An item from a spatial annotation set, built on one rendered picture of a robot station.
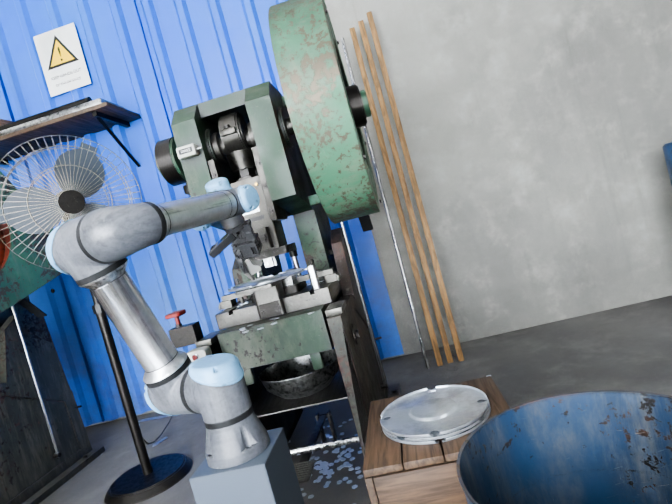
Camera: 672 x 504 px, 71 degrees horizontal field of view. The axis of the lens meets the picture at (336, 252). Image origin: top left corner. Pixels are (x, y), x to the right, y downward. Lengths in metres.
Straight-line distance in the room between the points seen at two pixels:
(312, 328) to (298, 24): 0.98
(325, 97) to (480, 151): 1.72
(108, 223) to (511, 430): 0.89
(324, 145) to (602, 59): 2.18
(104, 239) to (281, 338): 0.82
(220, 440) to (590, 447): 0.77
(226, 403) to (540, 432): 0.66
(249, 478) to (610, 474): 0.73
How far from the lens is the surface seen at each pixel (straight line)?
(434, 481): 1.20
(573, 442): 1.08
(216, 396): 1.13
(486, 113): 3.08
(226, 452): 1.16
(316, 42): 1.53
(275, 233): 1.79
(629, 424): 1.06
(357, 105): 1.79
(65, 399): 3.13
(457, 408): 1.32
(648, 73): 3.40
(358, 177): 1.54
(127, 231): 1.05
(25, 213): 2.31
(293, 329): 1.67
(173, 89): 3.33
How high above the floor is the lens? 0.90
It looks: 3 degrees down
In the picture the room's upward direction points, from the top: 15 degrees counter-clockwise
